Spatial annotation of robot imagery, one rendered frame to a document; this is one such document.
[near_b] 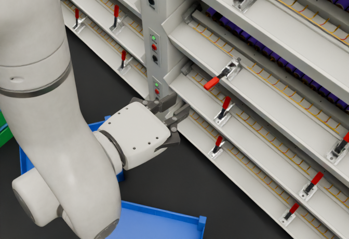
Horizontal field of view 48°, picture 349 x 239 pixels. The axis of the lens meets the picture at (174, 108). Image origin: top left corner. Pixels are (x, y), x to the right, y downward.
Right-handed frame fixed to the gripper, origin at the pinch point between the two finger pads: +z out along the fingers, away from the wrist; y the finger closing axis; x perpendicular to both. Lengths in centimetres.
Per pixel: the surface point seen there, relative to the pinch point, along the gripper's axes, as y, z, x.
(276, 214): 24, 22, -39
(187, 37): -13.7, 17.3, -0.3
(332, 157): 26.7, 15.7, -0.4
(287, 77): 10.5, 20.6, 4.6
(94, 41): -61, 24, -39
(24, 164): -41, -18, -54
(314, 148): 23.2, 15.5, -1.1
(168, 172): -8, 14, -51
